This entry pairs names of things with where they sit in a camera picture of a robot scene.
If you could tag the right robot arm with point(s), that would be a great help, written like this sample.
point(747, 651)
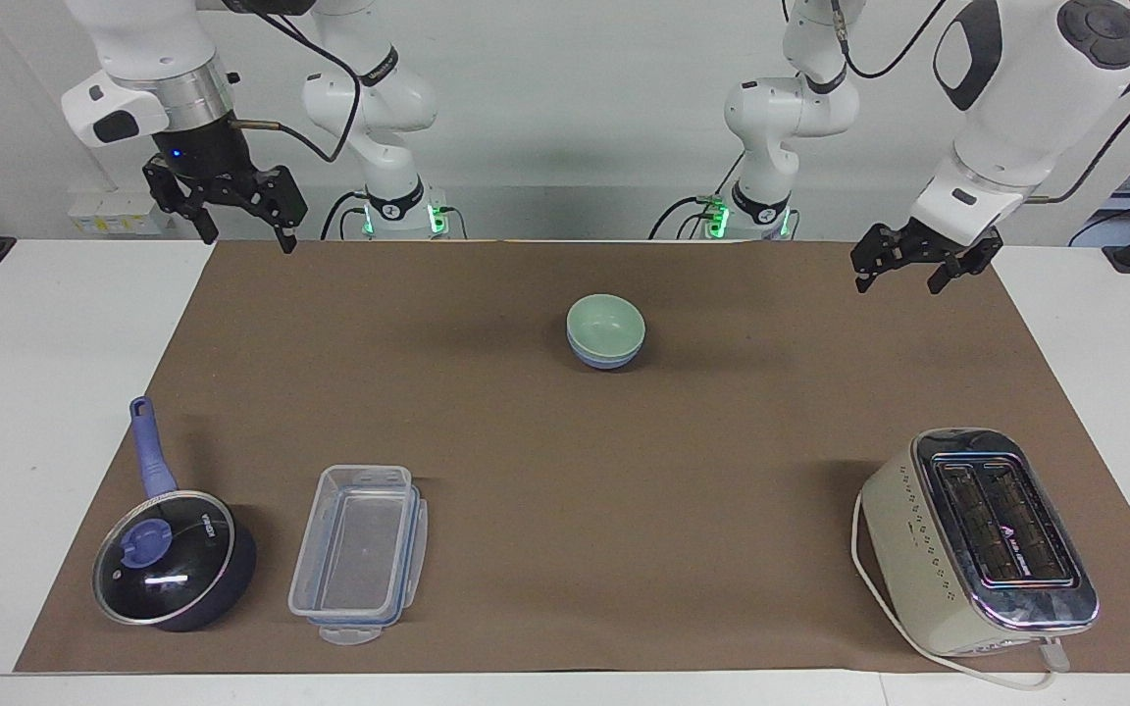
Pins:
point(158, 39)

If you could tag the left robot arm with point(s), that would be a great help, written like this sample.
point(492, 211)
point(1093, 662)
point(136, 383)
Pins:
point(1036, 88)

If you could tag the cream toaster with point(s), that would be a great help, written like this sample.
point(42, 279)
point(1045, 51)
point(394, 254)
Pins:
point(928, 549)

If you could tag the blue saucepan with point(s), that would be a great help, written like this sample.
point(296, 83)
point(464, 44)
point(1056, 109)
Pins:
point(153, 461)

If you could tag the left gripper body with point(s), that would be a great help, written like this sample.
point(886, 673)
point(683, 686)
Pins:
point(930, 245)

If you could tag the green bowl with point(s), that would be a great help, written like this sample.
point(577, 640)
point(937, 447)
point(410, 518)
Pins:
point(604, 322)

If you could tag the clear plastic container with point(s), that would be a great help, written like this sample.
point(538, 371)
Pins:
point(354, 549)

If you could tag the clear plastic lid blue seal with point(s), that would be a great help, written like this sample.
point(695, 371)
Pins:
point(416, 549)

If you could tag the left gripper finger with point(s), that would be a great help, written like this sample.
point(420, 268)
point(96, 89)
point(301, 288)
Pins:
point(967, 263)
point(881, 250)

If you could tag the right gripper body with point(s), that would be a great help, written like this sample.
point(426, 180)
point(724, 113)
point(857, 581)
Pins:
point(204, 149)

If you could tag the blue bowl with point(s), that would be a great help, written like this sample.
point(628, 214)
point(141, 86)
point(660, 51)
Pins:
point(604, 361)

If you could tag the glass pan lid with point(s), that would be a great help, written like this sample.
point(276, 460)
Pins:
point(168, 564)

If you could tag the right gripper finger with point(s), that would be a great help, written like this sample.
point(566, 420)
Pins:
point(276, 201)
point(182, 196)

